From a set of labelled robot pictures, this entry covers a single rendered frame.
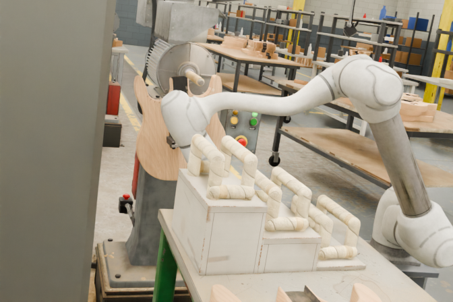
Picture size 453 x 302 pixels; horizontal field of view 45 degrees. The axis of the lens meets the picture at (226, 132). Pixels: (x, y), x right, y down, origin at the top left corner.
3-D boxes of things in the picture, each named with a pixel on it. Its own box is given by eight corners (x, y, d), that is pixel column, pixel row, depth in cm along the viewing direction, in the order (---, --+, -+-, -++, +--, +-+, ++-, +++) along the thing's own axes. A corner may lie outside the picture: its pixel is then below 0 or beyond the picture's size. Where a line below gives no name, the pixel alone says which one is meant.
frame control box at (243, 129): (195, 149, 263) (202, 96, 258) (237, 152, 270) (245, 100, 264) (208, 165, 240) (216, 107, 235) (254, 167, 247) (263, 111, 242)
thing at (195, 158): (185, 172, 145) (189, 137, 143) (197, 172, 146) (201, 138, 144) (189, 176, 142) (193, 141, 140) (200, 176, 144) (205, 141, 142)
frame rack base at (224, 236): (169, 228, 152) (176, 168, 148) (220, 227, 157) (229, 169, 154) (199, 276, 127) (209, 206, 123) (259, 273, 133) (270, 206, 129)
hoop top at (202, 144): (189, 143, 143) (190, 131, 143) (201, 144, 145) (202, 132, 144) (212, 168, 125) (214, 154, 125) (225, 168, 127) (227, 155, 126)
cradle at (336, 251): (314, 255, 144) (316, 243, 143) (351, 253, 148) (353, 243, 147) (321, 261, 141) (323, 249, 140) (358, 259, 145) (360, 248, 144)
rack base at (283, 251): (219, 227, 157) (224, 197, 155) (272, 226, 163) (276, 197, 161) (257, 274, 132) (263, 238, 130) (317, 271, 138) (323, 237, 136)
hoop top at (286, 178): (268, 175, 154) (270, 164, 153) (279, 176, 155) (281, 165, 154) (300, 202, 136) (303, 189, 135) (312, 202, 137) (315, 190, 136)
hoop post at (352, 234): (339, 253, 148) (345, 221, 146) (349, 253, 149) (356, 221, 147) (345, 259, 145) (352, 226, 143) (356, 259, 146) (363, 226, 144)
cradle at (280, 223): (263, 226, 136) (265, 214, 136) (303, 226, 140) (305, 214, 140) (268, 232, 133) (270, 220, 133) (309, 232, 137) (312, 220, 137)
